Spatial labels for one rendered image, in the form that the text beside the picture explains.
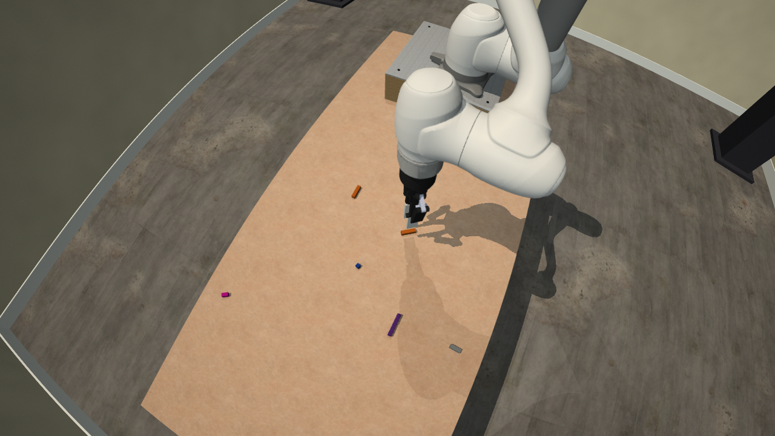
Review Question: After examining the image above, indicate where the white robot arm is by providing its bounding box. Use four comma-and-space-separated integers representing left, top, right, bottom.
395, 0, 587, 199

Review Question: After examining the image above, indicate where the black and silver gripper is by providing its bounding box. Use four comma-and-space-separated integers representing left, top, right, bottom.
399, 169, 437, 229

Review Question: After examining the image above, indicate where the purple rod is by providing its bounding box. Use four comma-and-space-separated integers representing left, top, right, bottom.
387, 313, 401, 336

